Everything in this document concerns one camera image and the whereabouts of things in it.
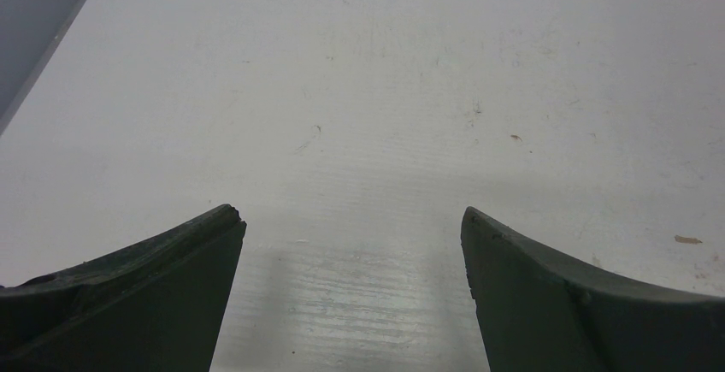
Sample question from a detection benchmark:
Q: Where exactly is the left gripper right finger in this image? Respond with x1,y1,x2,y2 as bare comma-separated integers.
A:
461,207,724,371

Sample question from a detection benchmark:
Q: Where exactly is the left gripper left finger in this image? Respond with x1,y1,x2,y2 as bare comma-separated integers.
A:
1,204,246,371

